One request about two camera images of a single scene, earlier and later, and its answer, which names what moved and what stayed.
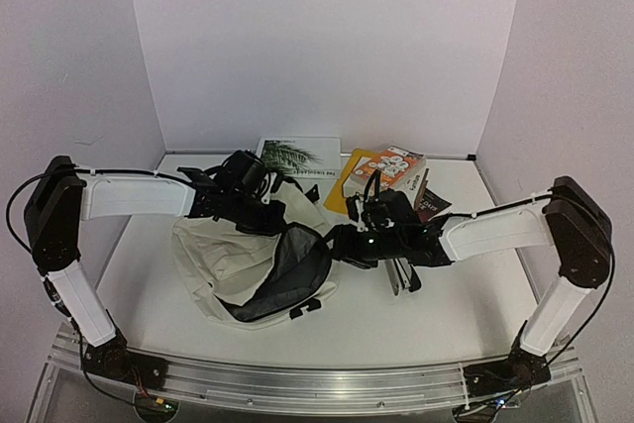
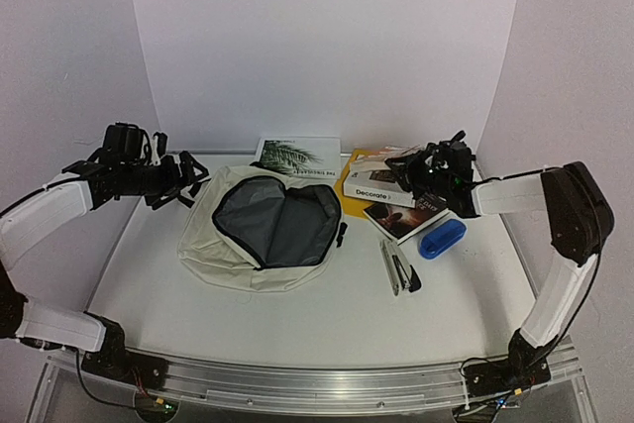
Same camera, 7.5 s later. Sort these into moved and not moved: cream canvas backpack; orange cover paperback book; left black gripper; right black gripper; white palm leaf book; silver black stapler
Moved: cream canvas backpack; left black gripper; right black gripper; orange cover paperback book
Not moved: silver black stapler; white palm leaf book
